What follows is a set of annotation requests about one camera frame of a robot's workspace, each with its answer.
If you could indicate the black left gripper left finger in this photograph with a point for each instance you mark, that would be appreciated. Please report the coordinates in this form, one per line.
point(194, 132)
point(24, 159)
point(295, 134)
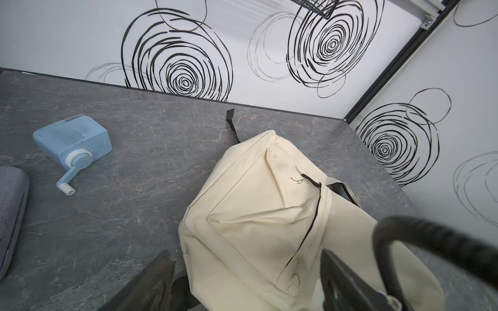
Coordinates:
point(149, 290)

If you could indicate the purple pencil case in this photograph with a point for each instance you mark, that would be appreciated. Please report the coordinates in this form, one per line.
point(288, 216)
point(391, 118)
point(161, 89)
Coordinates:
point(14, 193)

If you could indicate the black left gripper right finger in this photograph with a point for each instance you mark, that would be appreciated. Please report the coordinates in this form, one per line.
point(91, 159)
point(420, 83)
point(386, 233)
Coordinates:
point(344, 289)

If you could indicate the black wire basket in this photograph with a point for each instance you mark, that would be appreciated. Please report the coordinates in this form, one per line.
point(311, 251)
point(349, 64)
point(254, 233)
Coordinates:
point(323, 8)

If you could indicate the light blue pencil sharpener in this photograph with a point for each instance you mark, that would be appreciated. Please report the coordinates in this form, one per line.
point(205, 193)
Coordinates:
point(74, 144)

